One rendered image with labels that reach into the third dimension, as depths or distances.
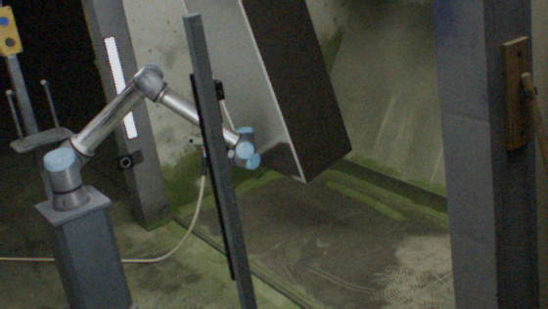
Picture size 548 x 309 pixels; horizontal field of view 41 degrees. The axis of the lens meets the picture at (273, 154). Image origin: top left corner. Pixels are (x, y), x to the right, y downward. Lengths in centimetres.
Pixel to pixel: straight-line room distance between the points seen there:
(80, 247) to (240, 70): 135
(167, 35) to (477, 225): 285
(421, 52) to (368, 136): 63
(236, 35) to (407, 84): 116
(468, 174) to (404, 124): 253
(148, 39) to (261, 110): 80
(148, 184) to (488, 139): 304
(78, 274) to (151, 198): 109
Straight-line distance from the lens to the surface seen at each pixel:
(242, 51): 429
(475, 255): 226
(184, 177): 484
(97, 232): 381
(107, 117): 380
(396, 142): 466
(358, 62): 513
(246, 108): 436
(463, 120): 209
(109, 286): 394
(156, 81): 358
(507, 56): 200
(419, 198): 449
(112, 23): 447
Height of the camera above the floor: 207
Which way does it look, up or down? 21 degrees down
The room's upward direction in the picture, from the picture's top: 10 degrees counter-clockwise
